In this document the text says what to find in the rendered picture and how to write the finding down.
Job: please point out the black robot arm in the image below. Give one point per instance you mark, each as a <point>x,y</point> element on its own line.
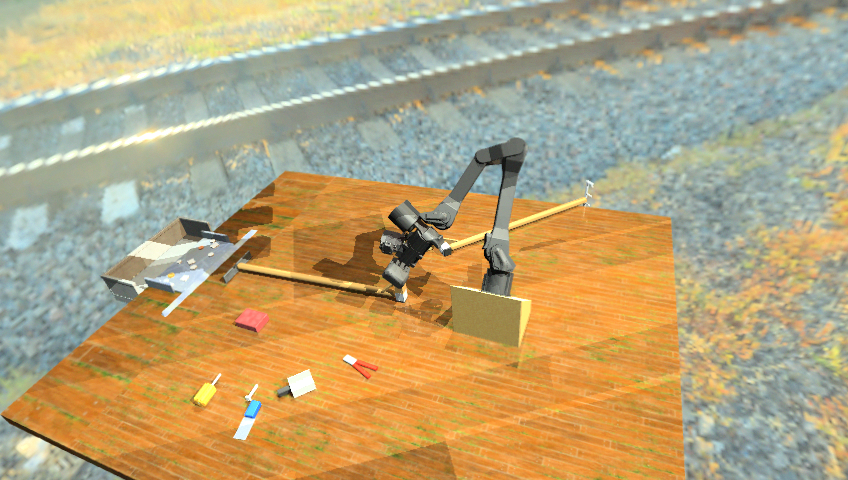
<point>499,277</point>

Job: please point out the pink cube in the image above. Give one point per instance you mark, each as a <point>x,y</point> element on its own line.
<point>252,320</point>

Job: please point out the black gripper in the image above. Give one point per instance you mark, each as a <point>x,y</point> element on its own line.
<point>398,273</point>

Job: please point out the blue-handled scraper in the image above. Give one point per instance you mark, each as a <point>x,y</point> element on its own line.
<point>247,422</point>

